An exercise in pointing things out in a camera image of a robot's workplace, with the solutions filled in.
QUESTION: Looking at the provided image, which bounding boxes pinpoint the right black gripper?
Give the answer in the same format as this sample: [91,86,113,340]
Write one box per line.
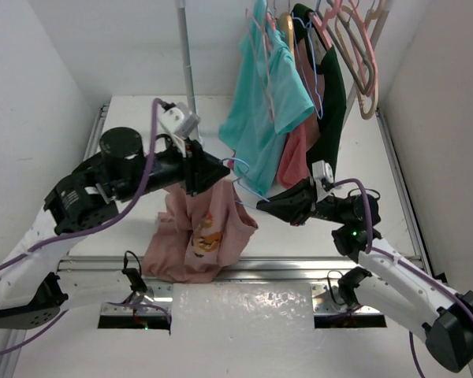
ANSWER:
[258,178,348,228]

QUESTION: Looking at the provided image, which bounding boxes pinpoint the light blue wire hanger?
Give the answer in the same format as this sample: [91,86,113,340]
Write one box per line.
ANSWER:
[219,157,270,202]

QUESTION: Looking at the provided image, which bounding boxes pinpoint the pink t shirt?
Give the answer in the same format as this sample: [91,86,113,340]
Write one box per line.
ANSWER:
[142,180,259,284]

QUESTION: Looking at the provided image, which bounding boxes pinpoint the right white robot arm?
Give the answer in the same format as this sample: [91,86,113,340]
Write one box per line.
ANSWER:
[256,179,473,372]

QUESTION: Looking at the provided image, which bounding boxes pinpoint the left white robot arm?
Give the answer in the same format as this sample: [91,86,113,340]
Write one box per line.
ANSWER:
[0,127,229,330]

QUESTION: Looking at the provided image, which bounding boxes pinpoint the coral hanging t shirt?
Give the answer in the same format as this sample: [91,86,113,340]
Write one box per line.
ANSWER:
[219,114,320,195]

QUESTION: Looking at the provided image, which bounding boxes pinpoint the dark green hanging shirt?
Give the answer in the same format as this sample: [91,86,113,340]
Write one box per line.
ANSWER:
[292,3,347,170]

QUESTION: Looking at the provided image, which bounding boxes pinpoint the teal hanging t shirt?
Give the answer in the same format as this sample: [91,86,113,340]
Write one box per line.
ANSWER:
[218,0,315,197]

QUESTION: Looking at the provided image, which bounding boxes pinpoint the pink plastic hanger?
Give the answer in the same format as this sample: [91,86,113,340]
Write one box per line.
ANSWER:
[310,1,378,97]

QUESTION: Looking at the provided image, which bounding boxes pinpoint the beige plastic hanger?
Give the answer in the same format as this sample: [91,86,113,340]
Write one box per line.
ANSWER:
[334,1,386,120]

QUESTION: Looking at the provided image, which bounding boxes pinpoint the white foam sheet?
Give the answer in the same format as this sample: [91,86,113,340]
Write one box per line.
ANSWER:
[172,282,314,335]

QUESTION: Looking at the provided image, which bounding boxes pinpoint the grey metal rack pole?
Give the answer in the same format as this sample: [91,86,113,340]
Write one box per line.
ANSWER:
[175,0,197,113]

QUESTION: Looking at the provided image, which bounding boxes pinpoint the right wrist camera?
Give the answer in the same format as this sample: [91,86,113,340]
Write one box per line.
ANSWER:
[312,160,334,202]

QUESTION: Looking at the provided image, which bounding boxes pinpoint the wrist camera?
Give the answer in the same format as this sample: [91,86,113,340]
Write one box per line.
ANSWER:
[158,102,202,158]
[312,160,334,202]

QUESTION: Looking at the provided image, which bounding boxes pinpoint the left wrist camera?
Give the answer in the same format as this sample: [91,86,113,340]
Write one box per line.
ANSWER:
[158,102,202,158]

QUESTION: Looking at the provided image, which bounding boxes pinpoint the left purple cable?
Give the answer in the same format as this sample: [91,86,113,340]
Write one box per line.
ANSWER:
[0,98,170,355]

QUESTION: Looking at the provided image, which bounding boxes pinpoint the purple cable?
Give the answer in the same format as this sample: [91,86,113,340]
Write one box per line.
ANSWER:
[0,98,170,355]
[326,178,473,378]

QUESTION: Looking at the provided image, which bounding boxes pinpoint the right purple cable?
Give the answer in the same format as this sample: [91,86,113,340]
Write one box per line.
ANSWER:
[326,178,473,378]

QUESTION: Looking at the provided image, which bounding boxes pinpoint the aluminium rail frame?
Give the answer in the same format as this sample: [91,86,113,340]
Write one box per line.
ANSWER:
[6,105,419,377]

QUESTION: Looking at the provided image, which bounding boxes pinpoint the pink wire hanger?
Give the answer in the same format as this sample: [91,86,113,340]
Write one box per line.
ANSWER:
[245,6,275,122]

